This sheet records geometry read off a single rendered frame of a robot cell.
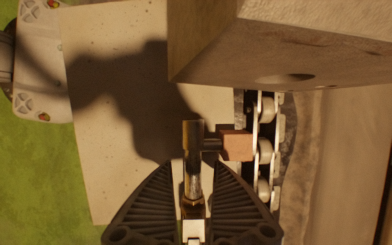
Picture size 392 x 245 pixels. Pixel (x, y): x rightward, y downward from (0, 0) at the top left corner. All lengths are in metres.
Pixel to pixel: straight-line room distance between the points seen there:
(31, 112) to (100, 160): 0.73
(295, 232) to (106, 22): 0.47
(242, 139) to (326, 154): 0.21
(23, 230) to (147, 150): 1.77
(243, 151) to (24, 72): 1.04
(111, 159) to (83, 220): 1.35
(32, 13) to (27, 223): 1.49
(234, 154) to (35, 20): 0.94
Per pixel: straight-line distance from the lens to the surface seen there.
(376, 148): 0.42
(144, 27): 0.22
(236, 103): 0.23
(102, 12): 0.25
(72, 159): 1.37
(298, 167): 0.33
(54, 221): 1.71
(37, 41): 1.04
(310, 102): 0.31
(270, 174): 0.25
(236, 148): 0.17
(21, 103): 0.98
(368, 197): 0.45
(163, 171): 0.17
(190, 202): 0.19
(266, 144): 0.23
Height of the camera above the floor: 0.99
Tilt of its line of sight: 83 degrees down
